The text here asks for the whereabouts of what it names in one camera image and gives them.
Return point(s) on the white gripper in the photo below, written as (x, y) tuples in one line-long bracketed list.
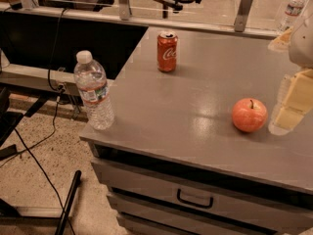
[(302, 43)]

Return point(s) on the red coke can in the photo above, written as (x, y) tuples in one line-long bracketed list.
[(166, 51)]

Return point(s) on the background water bottle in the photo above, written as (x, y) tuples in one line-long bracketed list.
[(292, 11)]

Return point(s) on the clear water bottle on table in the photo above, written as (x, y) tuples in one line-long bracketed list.
[(92, 84)]

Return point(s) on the red apple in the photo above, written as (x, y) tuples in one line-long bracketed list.
[(249, 115)]

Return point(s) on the grey drawer cabinet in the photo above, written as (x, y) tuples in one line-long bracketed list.
[(143, 191)]

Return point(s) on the black metal stand leg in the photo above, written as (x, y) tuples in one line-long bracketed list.
[(63, 220)]

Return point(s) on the black drawer handle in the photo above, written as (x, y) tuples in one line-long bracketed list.
[(209, 205)]

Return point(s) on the metal railing frame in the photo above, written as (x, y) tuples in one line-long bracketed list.
[(254, 18)]

